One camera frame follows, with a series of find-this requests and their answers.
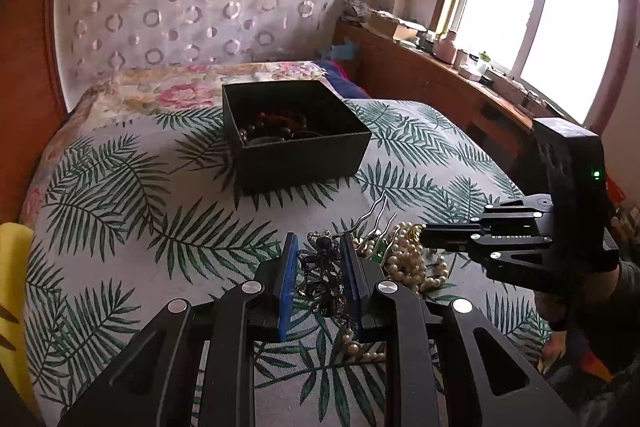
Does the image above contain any pearl necklace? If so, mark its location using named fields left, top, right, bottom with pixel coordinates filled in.
left=339, top=221, right=452, bottom=363

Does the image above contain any dark chain jewelry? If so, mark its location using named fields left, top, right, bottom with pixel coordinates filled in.
left=297, top=232, right=347, bottom=321

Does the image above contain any metal hair fork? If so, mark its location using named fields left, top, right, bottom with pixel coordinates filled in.
left=348, top=191, right=390, bottom=251

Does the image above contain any brown wooden bead bracelet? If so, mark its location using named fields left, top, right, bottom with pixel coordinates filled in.
left=240, top=108, right=321, bottom=143

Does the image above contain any black jewelry box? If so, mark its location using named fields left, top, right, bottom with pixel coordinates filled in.
left=222, top=80, right=371, bottom=195

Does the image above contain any palm leaf bedspread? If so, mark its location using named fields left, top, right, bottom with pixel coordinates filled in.
left=25, top=100, right=550, bottom=426

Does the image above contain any pink ceramic jar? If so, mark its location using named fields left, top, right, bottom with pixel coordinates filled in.
left=433, top=29, right=458, bottom=65

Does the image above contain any window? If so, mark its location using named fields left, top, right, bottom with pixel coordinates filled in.
left=438, top=0, right=636, bottom=131

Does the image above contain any wooden sideboard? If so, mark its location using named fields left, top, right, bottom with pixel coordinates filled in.
left=332, top=22, right=547, bottom=194

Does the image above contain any yellow cloth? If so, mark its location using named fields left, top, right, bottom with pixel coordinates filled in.
left=0, top=222, right=40, bottom=417

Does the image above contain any dark blue blanket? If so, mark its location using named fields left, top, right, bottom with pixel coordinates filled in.
left=314, top=60, right=370, bottom=100

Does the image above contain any cardboard box on sideboard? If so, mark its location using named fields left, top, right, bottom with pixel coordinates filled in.
left=364, top=12, right=426, bottom=40

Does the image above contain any wooden headboard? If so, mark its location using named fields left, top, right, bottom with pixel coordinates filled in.
left=1, top=0, right=67, bottom=222

